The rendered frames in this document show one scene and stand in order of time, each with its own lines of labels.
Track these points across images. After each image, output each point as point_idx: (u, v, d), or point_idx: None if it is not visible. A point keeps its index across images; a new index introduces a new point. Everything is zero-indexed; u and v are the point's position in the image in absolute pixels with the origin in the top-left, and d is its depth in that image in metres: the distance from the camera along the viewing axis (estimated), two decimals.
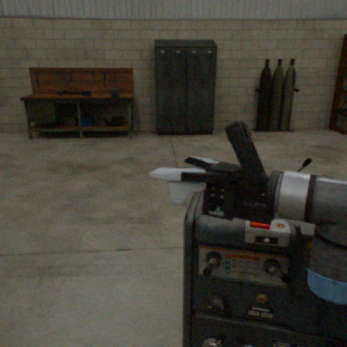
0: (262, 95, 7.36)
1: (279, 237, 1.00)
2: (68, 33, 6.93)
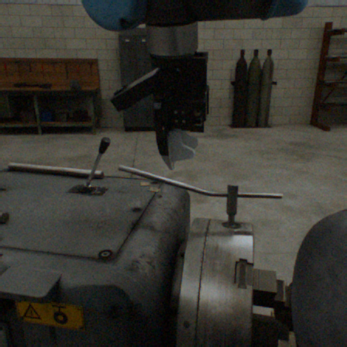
0: (238, 88, 6.84)
1: None
2: (25, 20, 6.41)
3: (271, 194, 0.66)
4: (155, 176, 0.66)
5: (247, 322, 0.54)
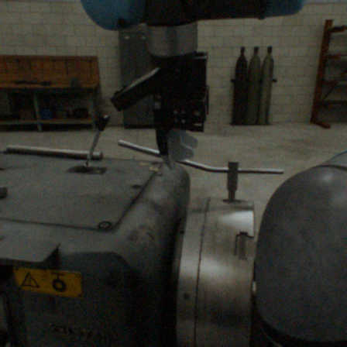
0: (238, 86, 6.84)
1: None
2: (25, 17, 6.41)
3: (272, 170, 0.65)
4: (155, 152, 0.65)
5: (248, 293, 0.53)
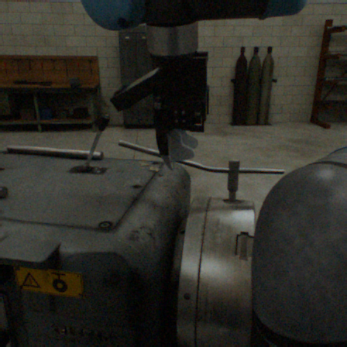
0: (238, 86, 6.84)
1: None
2: (25, 17, 6.41)
3: (273, 170, 0.65)
4: (155, 152, 0.65)
5: (249, 293, 0.53)
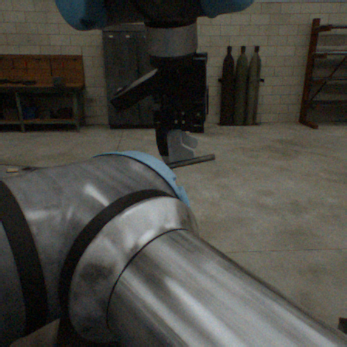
0: (225, 86, 6.75)
1: None
2: (8, 15, 6.32)
3: None
4: (172, 163, 0.58)
5: (52, 328, 0.45)
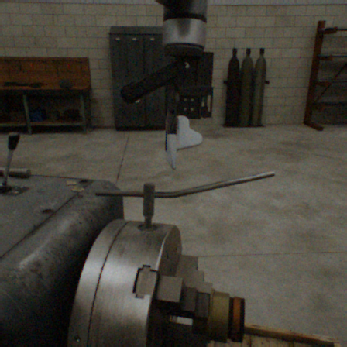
0: (230, 87, 6.79)
1: None
2: (15, 18, 6.36)
3: (108, 190, 0.61)
4: (233, 180, 0.62)
5: (142, 336, 0.49)
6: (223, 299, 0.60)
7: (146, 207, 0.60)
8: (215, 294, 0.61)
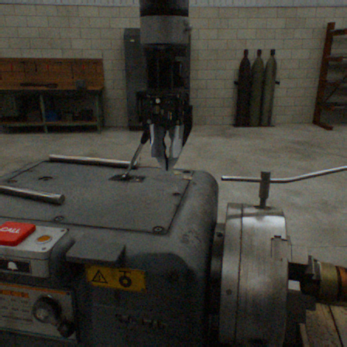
0: (241, 88, 6.92)
1: (30, 260, 0.56)
2: (32, 20, 6.49)
3: (231, 176, 0.74)
4: (334, 168, 0.75)
5: (284, 289, 0.61)
6: (330, 266, 0.73)
7: (264, 190, 0.73)
8: (321, 263, 0.74)
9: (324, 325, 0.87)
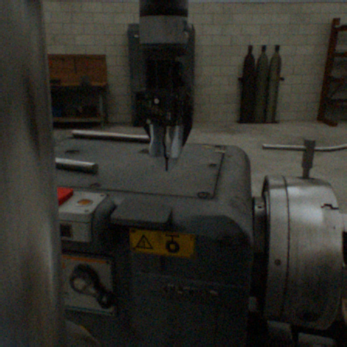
0: (245, 84, 6.88)
1: (71, 224, 0.52)
2: None
3: (272, 145, 0.70)
4: None
5: (338, 258, 0.57)
6: None
7: (308, 159, 0.69)
8: None
9: None
